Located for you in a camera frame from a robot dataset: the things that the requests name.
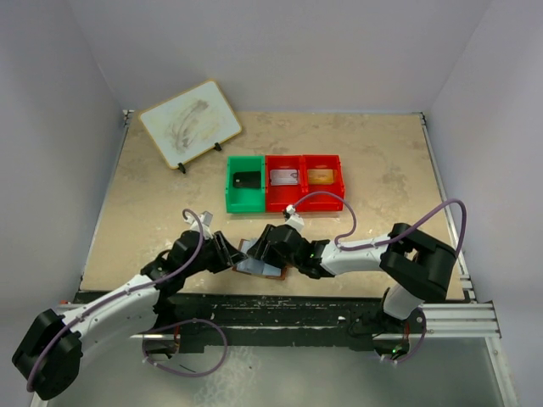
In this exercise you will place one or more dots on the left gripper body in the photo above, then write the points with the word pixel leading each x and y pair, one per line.
pixel 211 259

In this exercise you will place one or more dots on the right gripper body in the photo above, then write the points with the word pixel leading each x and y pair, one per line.
pixel 272 256

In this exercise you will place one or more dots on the brown leather card holder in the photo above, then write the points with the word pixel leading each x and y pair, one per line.
pixel 254 267

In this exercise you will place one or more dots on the red plastic bin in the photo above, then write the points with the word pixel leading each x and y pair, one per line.
pixel 278 198
pixel 323 202

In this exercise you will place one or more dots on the green plastic bin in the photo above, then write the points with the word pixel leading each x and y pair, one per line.
pixel 245 201

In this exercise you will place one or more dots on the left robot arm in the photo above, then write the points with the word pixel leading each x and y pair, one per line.
pixel 56 346

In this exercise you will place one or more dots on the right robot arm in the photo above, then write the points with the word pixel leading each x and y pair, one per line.
pixel 420 265

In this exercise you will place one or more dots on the white magnetic stripe cards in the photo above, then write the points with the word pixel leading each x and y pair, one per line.
pixel 284 177

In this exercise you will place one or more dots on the black VIP card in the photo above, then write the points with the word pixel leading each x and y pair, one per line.
pixel 247 179

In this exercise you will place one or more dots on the gold VIP card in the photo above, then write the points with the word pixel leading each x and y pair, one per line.
pixel 321 176

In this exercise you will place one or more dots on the small whiteboard on stand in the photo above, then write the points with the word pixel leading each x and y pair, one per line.
pixel 191 123

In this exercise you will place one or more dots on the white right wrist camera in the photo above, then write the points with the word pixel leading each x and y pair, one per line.
pixel 293 219

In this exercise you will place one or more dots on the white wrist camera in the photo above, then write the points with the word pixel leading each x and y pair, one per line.
pixel 200 223
pixel 293 219

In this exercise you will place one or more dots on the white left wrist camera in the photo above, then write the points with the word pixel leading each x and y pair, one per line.
pixel 200 223

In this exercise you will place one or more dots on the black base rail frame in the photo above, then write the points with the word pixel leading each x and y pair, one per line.
pixel 278 321

